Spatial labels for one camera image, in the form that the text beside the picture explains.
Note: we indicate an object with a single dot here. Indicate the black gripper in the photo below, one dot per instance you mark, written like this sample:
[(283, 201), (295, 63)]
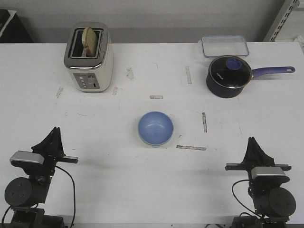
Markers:
[(262, 159), (51, 146)]

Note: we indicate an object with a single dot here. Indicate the glass pot lid blue knob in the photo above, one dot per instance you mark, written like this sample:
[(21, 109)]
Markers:
[(230, 71)]

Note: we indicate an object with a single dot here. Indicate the clear plastic food container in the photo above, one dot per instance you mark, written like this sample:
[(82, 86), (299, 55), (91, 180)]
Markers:
[(219, 45)]

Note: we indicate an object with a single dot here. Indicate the blue bowl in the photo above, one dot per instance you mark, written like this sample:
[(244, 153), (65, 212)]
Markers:
[(155, 124)]

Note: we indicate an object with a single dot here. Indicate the toast slice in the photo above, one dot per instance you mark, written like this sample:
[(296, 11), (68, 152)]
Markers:
[(89, 41)]

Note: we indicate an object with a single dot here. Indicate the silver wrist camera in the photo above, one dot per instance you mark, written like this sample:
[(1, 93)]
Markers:
[(23, 158), (267, 172)]

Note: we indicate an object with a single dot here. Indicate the light green bowl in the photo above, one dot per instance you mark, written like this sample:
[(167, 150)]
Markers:
[(155, 141)]

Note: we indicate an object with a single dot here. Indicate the dark blue saucepan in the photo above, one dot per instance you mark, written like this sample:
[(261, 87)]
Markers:
[(232, 92)]

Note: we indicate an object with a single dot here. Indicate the cream and chrome toaster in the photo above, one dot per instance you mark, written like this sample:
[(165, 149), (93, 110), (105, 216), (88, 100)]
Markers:
[(90, 74)]

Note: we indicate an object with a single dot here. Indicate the white slotted shelf rack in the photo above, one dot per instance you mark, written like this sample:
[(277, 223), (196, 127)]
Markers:
[(288, 25)]

